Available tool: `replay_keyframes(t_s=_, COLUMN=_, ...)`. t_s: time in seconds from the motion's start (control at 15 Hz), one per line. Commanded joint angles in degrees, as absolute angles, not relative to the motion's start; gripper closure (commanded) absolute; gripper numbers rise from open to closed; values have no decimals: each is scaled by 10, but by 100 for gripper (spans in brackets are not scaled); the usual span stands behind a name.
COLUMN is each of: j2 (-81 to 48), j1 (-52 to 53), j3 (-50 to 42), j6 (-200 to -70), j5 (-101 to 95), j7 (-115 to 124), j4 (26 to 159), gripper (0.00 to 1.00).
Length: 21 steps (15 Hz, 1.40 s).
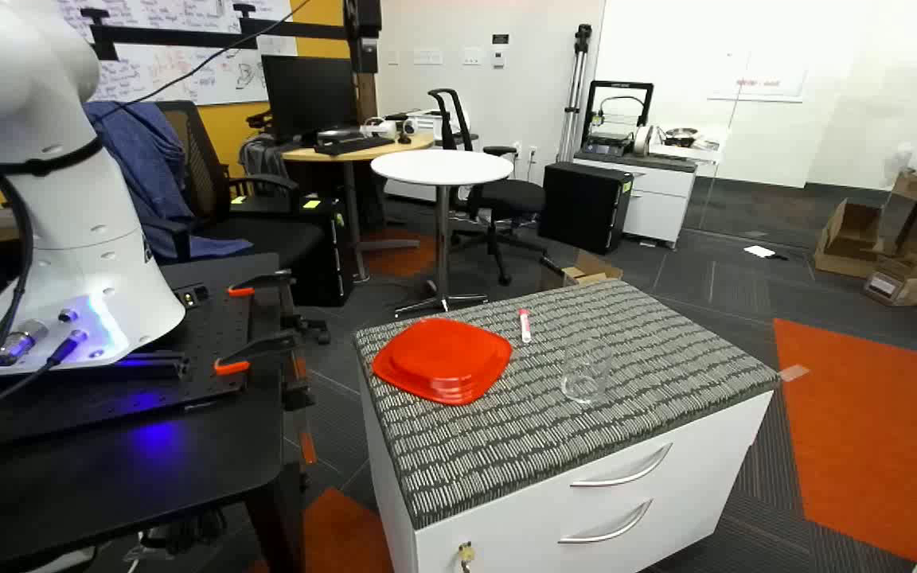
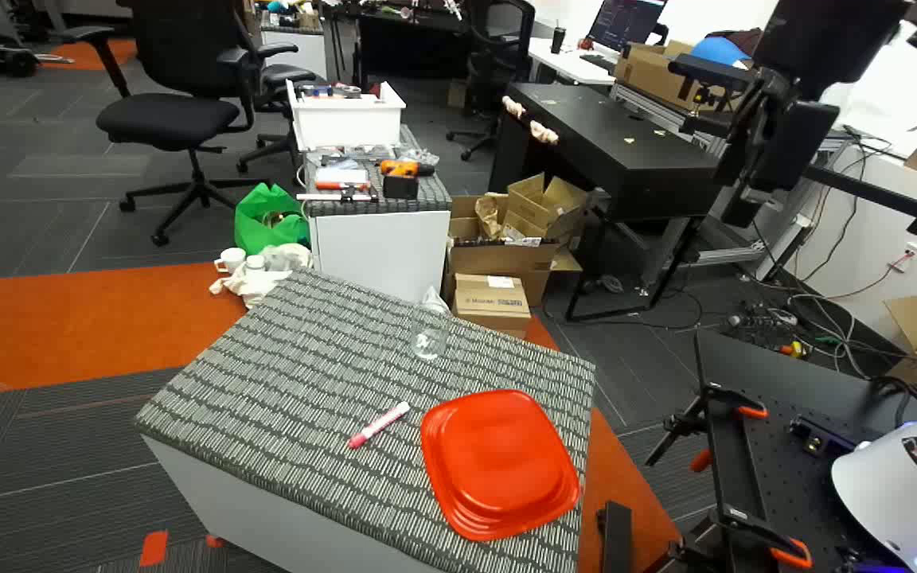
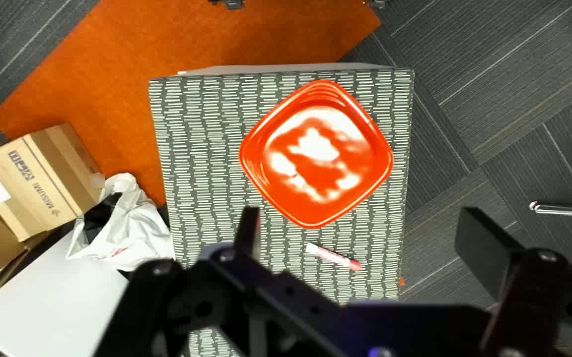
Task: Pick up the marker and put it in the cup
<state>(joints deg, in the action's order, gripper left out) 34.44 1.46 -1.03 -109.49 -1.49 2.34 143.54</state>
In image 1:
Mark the open cardboard box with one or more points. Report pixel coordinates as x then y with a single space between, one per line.
844 250

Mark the small flat cardboard box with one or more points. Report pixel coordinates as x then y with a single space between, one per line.
895 289

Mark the black swivel chair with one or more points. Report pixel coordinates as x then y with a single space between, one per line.
506 197

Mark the round wooden desk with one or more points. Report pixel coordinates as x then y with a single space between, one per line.
373 153

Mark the black box cabinet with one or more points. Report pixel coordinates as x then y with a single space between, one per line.
584 209

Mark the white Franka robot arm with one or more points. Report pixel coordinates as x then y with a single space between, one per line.
54 213

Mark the cabinet key lock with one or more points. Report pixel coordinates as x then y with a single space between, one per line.
467 554

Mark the black frame 3D printer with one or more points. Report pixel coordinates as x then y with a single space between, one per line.
619 133

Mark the black office chair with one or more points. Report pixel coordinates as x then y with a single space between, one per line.
268 239

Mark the blue jacket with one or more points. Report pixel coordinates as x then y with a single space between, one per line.
143 170

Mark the clear plastic cup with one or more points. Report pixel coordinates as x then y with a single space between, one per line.
590 390

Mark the black keyboard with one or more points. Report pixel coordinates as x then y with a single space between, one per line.
350 142

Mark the small brown cardboard piece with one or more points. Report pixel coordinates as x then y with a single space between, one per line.
590 268

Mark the white drawer cabinet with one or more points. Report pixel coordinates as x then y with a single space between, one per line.
500 530

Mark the round white pedestal table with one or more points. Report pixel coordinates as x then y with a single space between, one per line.
443 168

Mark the black overhead frame bar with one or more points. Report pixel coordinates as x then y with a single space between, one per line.
213 38

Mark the white wall thermostat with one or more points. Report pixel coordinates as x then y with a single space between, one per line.
497 53

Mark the red square plate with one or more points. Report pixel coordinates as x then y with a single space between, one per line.
443 360

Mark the grey striped patterned mat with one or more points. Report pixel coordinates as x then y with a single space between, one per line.
670 346

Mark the low white cabinet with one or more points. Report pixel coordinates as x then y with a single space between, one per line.
657 203

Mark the small dark desk gadget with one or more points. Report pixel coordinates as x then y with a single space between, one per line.
678 134

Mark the black camera tripod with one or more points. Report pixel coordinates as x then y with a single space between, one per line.
584 42

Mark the black robot table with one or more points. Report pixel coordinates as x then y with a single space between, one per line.
111 466

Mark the black computer tower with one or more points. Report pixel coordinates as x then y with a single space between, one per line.
327 256

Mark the whiteboard with writing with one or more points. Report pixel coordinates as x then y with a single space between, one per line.
213 79

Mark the beige floor tape piece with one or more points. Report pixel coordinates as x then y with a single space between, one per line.
795 375

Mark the black computer monitor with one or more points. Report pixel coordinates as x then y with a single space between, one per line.
310 96

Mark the white paper sheet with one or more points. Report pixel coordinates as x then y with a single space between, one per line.
759 253

